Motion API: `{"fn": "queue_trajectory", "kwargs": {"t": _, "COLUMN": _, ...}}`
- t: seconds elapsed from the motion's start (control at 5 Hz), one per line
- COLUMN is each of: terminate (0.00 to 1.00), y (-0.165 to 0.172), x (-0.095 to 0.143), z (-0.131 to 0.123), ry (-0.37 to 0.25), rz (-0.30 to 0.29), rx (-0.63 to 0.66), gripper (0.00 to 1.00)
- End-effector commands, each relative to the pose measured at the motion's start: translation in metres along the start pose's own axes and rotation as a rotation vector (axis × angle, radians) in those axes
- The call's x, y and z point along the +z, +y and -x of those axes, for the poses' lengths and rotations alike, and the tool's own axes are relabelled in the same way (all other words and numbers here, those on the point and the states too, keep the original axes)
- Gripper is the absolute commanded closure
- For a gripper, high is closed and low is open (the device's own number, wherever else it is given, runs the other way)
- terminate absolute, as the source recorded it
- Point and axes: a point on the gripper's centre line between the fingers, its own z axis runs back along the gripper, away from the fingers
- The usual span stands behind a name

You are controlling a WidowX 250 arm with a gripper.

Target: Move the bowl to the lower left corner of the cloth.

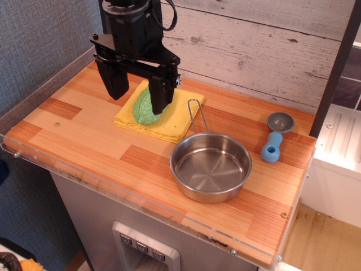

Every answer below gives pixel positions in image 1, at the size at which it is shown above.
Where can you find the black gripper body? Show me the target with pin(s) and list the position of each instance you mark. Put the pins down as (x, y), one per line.
(133, 39)

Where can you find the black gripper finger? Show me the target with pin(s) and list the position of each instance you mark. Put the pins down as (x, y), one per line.
(161, 91)
(114, 78)

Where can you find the silver metal pot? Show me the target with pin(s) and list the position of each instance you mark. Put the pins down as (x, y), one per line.
(210, 167)

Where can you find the blue and grey spoon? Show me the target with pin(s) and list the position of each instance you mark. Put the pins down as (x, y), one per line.
(279, 123)

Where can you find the green toy bitter gourd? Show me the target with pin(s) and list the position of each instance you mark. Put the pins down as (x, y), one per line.
(143, 111)

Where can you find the yellow folded cloth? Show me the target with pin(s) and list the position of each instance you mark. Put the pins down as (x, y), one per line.
(172, 125)

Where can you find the silver dispenser panel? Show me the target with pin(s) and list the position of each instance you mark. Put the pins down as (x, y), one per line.
(138, 251)

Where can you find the yellow object at corner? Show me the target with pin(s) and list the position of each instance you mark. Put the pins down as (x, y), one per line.
(30, 265)

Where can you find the dark right frame post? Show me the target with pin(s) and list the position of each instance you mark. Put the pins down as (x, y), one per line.
(336, 72)

